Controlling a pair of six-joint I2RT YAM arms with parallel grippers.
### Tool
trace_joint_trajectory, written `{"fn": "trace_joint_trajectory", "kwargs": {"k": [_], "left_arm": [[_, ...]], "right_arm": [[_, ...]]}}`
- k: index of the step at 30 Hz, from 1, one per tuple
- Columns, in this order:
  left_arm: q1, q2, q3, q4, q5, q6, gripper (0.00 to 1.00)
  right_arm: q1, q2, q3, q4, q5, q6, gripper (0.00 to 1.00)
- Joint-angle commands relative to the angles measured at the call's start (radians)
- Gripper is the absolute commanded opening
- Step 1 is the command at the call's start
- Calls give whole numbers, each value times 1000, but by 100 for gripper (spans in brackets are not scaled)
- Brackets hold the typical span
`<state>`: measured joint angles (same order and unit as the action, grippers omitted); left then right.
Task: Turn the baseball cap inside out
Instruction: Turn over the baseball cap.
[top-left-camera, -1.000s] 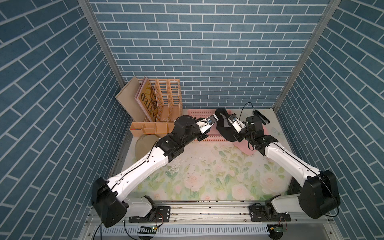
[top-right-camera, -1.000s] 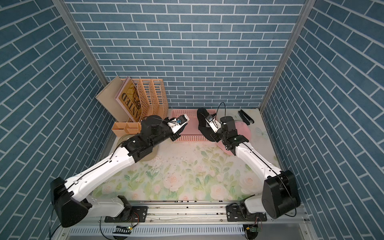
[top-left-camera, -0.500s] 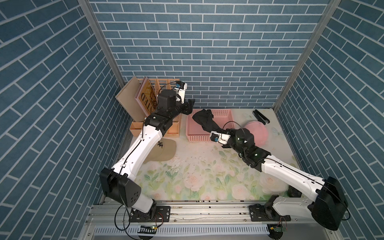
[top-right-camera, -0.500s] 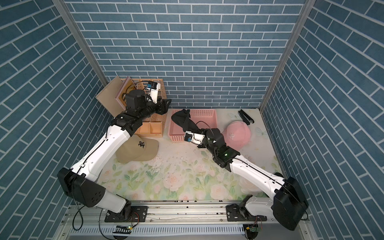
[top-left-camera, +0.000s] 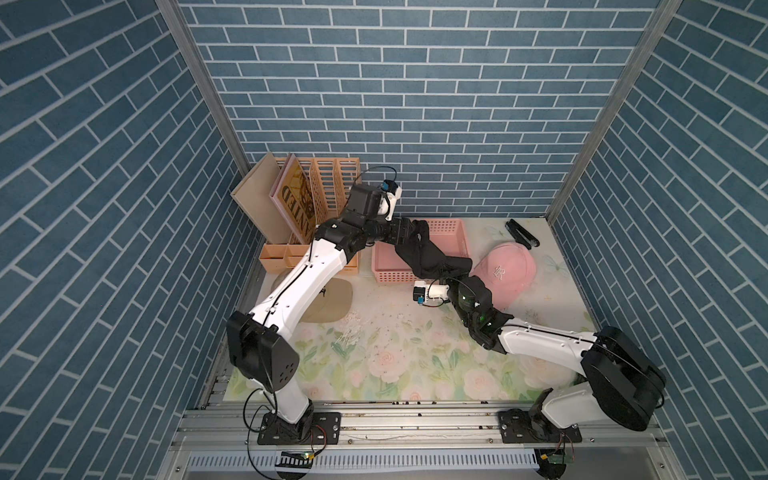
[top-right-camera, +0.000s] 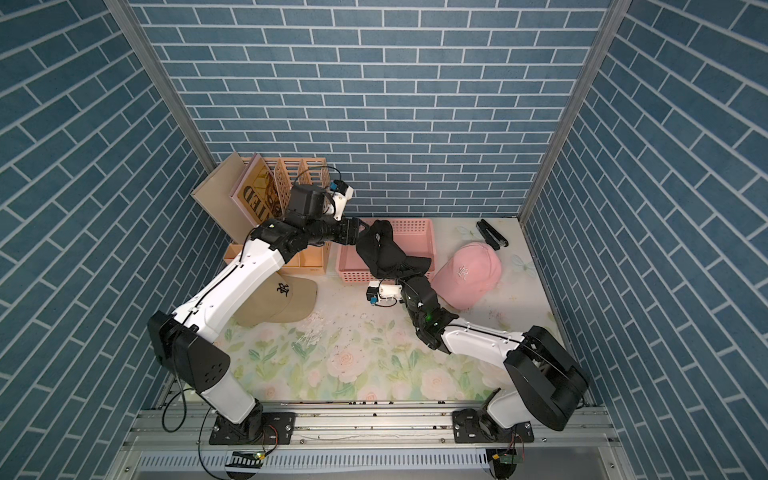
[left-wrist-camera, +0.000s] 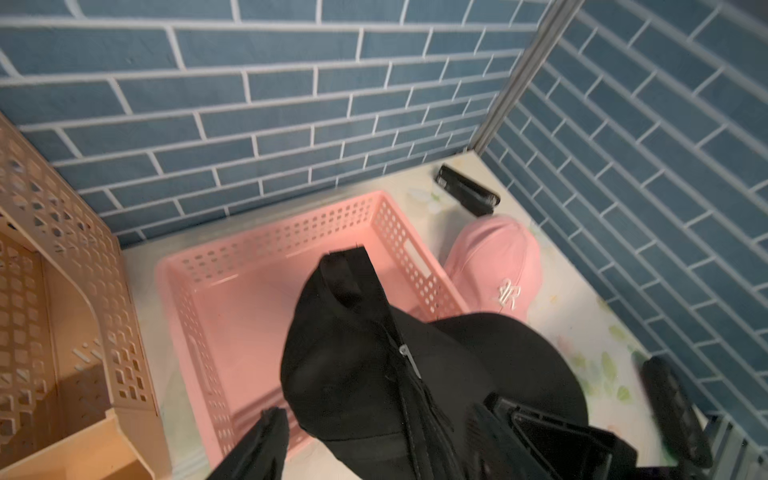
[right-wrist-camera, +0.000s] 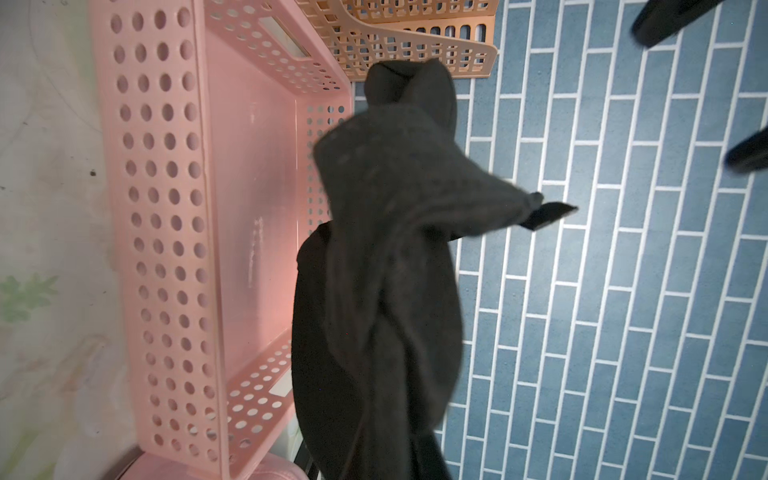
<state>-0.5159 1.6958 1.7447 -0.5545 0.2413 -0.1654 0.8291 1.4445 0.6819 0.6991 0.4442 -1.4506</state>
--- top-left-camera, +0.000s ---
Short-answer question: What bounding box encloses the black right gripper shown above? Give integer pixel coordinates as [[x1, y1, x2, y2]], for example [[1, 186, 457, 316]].
[[439, 263, 474, 331]]

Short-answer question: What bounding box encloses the black baseball cap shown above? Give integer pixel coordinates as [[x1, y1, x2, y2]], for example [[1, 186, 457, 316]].
[[394, 219, 473, 280]]

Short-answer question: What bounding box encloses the pink baseball cap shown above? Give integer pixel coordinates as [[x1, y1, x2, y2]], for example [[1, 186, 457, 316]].
[[472, 242, 537, 310]]

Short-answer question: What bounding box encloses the beige baseball cap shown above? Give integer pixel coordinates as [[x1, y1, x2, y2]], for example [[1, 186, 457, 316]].
[[300, 278, 353, 324]]

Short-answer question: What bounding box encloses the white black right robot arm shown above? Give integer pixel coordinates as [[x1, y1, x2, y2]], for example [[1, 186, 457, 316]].
[[443, 276, 666, 443]]

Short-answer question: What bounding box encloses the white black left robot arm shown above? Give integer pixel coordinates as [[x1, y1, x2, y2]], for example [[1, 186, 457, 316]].
[[226, 180, 408, 444]]

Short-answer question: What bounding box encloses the pink perforated plastic basket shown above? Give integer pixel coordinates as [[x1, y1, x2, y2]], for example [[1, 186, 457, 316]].
[[365, 217, 472, 280]]

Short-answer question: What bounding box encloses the black stapler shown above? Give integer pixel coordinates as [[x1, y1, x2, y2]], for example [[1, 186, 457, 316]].
[[505, 219, 540, 250]]

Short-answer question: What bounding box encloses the peach plastic desk organizer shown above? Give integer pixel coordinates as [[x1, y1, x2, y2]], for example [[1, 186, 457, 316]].
[[259, 155, 360, 274]]

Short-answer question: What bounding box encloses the wanted poster book pink edge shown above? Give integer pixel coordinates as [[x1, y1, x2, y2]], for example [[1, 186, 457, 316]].
[[270, 154, 316, 243]]

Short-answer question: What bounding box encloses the floral table mat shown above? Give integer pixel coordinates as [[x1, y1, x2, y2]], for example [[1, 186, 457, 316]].
[[223, 217, 628, 403]]

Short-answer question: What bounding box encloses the beige flat board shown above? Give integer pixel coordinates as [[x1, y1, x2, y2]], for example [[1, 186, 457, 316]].
[[231, 153, 292, 244]]

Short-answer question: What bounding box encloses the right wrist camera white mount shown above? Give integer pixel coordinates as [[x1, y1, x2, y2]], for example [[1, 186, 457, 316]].
[[412, 280, 450, 308]]

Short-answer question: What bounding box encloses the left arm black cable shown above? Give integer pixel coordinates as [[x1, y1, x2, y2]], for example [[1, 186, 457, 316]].
[[353, 164, 398, 187]]

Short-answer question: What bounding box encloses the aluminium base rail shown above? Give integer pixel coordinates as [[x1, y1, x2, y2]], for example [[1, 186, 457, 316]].
[[158, 402, 683, 479]]

